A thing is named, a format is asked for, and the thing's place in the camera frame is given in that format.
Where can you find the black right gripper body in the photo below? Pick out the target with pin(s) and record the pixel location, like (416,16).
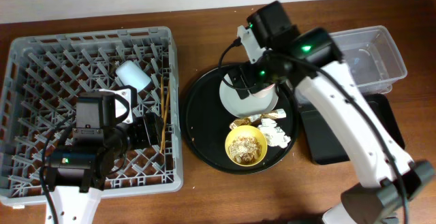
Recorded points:
(246,82)

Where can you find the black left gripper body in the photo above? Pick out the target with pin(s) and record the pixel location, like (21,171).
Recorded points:
(152,129)

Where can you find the pink cup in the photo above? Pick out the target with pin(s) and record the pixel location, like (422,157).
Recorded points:
(264,92)

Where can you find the wooden chopstick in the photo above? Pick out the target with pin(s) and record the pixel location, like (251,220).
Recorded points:
(162,112)
(166,115)

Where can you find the white round plate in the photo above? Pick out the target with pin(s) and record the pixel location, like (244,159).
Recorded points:
(246,107)

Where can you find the gold snack wrapper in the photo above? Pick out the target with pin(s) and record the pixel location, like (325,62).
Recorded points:
(274,115)

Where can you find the light blue cup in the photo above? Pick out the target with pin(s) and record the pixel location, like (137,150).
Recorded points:
(131,75)

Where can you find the white tissue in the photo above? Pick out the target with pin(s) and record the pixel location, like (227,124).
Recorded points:
(274,135)

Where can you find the yellow bowl with food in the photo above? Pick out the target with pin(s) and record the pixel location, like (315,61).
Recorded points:
(246,146)

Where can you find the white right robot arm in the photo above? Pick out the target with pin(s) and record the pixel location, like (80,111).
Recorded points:
(313,64)

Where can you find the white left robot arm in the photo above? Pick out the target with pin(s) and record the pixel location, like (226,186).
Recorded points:
(73,176)

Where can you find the grey plastic dishwasher rack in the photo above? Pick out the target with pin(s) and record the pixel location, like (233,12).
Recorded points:
(43,77)

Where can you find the round black tray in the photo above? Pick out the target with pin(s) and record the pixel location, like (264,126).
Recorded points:
(205,125)

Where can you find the black rectangular tray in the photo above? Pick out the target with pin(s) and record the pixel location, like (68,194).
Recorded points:
(323,144)

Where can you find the clear plastic bin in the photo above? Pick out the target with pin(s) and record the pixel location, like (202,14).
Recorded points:
(373,58)

